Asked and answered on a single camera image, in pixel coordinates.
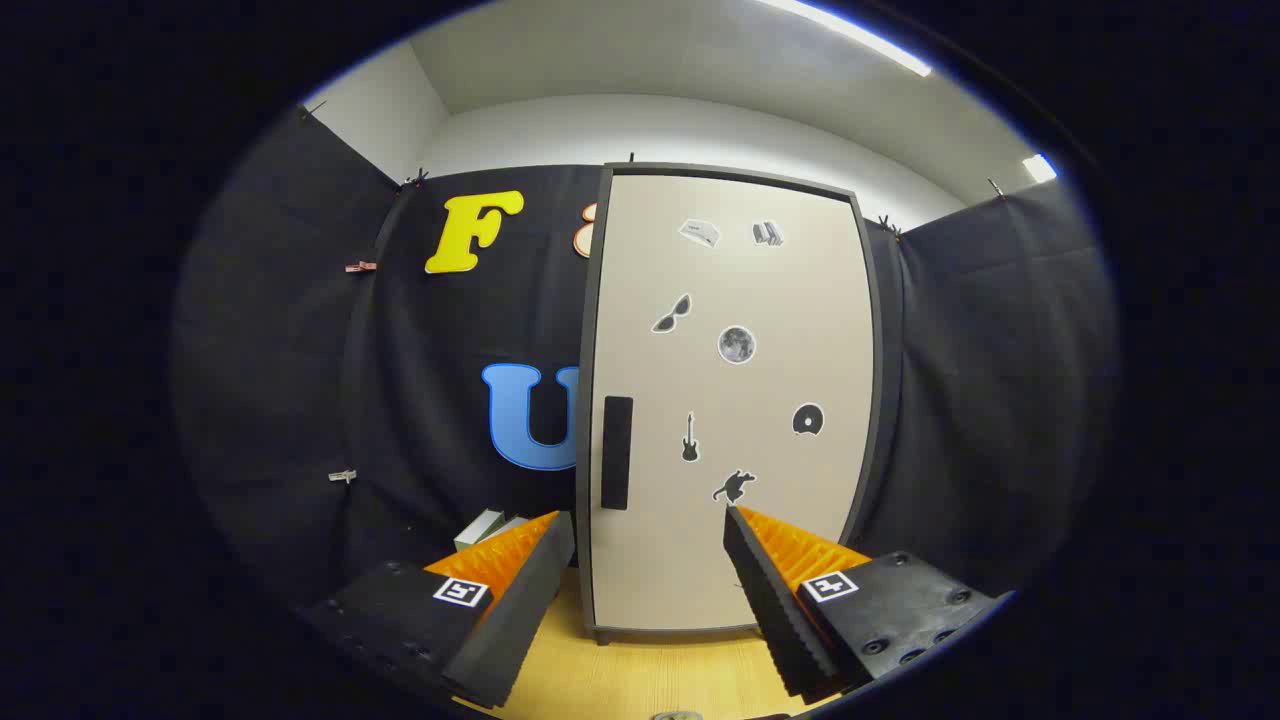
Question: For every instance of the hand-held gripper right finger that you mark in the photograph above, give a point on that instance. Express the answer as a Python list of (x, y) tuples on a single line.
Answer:
[(775, 610)]

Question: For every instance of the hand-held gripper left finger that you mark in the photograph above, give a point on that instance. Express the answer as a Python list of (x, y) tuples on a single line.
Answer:
[(520, 620)]

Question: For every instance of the green book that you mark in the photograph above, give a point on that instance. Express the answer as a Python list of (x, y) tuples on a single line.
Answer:
[(476, 532)]

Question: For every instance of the white clothes peg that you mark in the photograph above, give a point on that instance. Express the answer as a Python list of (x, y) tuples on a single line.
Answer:
[(342, 476)]

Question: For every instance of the grey cabinet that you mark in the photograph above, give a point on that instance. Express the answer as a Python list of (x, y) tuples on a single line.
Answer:
[(877, 380)]

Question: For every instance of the black backdrop cloth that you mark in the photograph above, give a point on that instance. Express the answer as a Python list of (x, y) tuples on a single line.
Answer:
[(300, 350)]

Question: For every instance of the reddish clothes peg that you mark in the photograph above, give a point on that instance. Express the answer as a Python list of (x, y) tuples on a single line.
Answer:
[(360, 266)]

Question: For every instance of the small ceiling light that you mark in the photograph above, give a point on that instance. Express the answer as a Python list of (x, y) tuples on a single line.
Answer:
[(1040, 167)]

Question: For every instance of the long ceiling light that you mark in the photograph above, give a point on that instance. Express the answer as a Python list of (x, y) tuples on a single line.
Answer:
[(870, 45)]

